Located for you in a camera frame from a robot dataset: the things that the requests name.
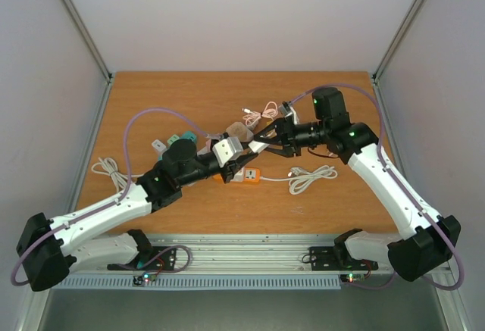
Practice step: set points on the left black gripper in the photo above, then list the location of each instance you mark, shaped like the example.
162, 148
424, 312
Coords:
232, 167

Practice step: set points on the left circuit board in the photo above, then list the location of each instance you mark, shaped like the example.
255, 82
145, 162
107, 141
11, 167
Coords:
144, 279

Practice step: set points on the circuit board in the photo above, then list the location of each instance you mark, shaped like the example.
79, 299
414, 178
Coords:
144, 279
353, 277

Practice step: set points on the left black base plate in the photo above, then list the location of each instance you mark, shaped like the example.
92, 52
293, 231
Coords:
161, 257

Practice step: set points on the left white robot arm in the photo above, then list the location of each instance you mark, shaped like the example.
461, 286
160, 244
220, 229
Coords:
50, 249

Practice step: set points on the small white square charger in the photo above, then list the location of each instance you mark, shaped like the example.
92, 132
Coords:
159, 147

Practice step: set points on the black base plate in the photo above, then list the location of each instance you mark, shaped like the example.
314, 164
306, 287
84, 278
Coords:
161, 257
326, 258

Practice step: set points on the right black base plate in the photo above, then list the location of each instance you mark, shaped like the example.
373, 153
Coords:
326, 258

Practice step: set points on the right circuit board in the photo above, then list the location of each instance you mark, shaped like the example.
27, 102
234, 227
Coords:
353, 277

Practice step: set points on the beige cube socket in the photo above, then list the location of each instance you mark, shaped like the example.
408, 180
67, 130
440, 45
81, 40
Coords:
240, 131

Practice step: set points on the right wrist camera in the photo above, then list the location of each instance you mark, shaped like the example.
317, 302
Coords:
287, 110

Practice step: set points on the white wall charger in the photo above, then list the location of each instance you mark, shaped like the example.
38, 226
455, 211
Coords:
257, 147

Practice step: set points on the teal power strip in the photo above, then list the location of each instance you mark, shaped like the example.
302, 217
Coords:
186, 135

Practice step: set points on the pink cube socket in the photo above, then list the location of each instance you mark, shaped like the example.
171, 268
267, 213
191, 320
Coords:
211, 143

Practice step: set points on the white cube socket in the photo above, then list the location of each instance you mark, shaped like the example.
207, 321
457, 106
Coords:
239, 176

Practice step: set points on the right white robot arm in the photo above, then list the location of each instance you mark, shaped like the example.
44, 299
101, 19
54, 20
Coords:
425, 239

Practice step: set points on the green wall charger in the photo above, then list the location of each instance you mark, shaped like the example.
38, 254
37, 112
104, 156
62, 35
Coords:
173, 139

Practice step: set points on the orange power strip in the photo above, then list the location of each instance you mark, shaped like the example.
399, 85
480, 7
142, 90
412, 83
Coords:
252, 176

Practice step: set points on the aluminium rail frame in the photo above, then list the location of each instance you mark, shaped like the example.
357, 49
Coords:
233, 253

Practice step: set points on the grey slotted cable duct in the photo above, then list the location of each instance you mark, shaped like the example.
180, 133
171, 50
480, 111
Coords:
203, 282

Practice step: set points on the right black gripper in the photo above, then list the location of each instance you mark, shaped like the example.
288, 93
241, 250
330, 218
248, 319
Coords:
286, 135

